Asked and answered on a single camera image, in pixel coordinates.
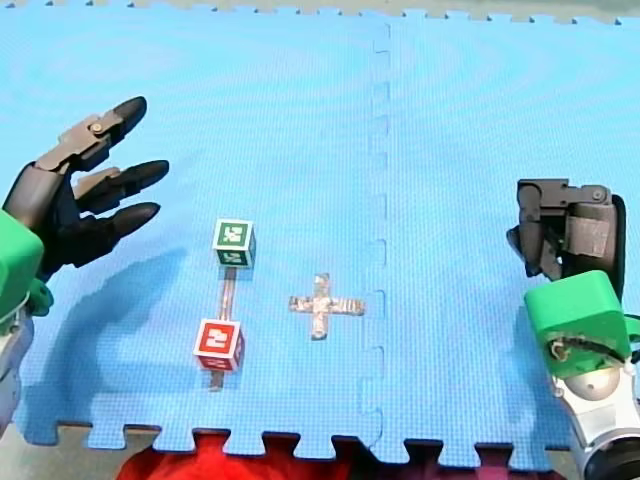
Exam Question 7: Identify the red cube white marks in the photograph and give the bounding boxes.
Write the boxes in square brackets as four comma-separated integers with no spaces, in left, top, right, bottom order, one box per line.
[193,318,246,372]

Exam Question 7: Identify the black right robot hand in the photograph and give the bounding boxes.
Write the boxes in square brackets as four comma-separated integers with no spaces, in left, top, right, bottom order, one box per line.
[506,178,627,304]

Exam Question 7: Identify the green cube white marks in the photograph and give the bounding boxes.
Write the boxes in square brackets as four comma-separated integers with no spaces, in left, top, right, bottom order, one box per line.
[211,218,258,270]

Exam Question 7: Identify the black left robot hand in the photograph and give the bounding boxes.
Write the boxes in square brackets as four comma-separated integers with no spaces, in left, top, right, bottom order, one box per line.
[2,96,170,277]

